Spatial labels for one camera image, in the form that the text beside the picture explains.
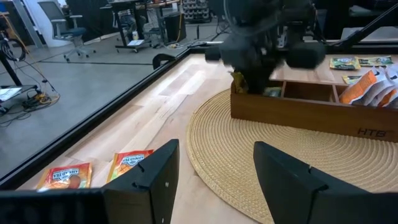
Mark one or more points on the grey storage rack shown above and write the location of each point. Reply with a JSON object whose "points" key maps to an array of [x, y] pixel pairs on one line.
{"points": [[196, 11]]}

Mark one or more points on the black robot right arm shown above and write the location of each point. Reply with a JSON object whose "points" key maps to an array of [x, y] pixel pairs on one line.
{"points": [[264, 12]]}

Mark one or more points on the grey blue office chair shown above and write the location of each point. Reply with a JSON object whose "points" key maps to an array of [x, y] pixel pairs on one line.
{"points": [[73, 32]]}

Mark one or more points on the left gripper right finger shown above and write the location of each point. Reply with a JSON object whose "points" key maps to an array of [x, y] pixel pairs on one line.
{"points": [[289, 186]]}

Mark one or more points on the mango magic tea packet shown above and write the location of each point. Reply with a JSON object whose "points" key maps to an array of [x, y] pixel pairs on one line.
{"points": [[124, 163], [65, 177]]}

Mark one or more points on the black aluminium table frame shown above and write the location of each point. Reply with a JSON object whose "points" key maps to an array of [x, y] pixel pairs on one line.
{"points": [[93, 120]]}

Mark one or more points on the black equipment stand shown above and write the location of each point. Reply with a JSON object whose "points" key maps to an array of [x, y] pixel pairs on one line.
{"points": [[9, 68]]}

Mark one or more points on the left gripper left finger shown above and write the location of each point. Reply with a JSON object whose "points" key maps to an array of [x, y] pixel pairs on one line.
{"points": [[146, 193]]}

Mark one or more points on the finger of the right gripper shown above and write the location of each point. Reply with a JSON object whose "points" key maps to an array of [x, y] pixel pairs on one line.
{"points": [[256, 82]]}

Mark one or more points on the yellow black tea packet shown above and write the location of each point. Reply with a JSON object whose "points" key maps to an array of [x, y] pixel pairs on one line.
{"points": [[238, 84], [345, 63], [374, 61], [273, 92], [350, 79]]}

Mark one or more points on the black waste bin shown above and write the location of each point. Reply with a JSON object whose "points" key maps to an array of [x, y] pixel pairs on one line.
{"points": [[175, 28]]}

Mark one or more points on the brown wooden tea box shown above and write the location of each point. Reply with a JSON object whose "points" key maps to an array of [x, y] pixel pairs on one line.
{"points": [[311, 115]]}

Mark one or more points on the dark grey side desk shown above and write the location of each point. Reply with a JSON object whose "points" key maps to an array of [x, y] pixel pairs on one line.
{"points": [[373, 34]]}

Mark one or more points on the round woven straw placemat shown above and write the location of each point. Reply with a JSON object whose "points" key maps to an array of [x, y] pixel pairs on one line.
{"points": [[280, 161]]}

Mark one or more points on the black background desk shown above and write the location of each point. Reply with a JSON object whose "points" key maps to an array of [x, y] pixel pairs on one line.
{"points": [[119, 25]]}

